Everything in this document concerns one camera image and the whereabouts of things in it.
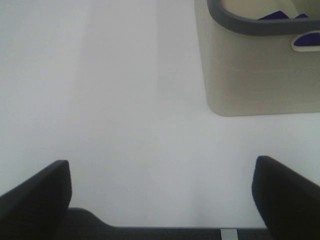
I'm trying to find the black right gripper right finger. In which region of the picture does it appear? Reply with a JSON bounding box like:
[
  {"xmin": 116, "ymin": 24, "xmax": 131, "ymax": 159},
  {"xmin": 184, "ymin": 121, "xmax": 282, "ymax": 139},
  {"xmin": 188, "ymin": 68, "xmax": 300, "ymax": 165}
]
[{"xmin": 251, "ymin": 156, "xmax": 320, "ymax": 240}]

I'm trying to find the purple towel in beige basket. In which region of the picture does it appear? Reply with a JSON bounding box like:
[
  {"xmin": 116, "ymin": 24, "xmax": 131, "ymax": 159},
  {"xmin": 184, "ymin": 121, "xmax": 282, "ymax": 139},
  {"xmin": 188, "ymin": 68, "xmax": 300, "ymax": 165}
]
[{"xmin": 258, "ymin": 10, "xmax": 320, "ymax": 51}]

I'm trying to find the beige plastic basket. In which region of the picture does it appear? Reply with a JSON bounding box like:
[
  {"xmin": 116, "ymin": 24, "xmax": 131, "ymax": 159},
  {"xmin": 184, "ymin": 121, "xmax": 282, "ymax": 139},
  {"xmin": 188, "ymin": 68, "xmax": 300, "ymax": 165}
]
[{"xmin": 194, "ymin": 0, "xmax": 320, "ymax": 117}]

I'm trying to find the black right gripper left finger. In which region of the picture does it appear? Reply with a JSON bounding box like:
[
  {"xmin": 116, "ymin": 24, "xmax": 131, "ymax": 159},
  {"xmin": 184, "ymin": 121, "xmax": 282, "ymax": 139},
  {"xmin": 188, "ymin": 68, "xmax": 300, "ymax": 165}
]
[{"xmin": 0, "ymin": 160, "xmax": 72, "ymax": 240}]

